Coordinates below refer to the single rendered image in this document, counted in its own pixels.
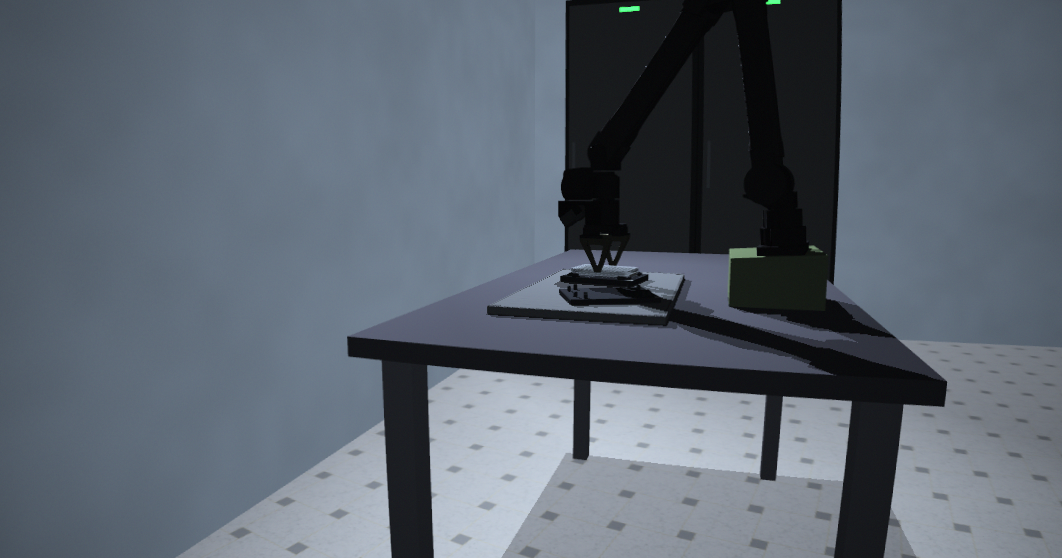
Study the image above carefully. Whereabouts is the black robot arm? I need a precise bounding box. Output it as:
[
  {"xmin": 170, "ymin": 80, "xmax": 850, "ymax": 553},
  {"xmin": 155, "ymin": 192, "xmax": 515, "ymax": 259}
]
[{"xmin": 558, "ymin": 0, "xmax": 809, "ymax": 256}]

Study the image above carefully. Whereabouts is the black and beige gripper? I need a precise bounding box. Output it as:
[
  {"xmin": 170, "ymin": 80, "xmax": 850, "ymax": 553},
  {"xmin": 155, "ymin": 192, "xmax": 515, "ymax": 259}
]
[{"xmin": 580, "ymin": 200, "xmax": 630, "ymax": 273}]

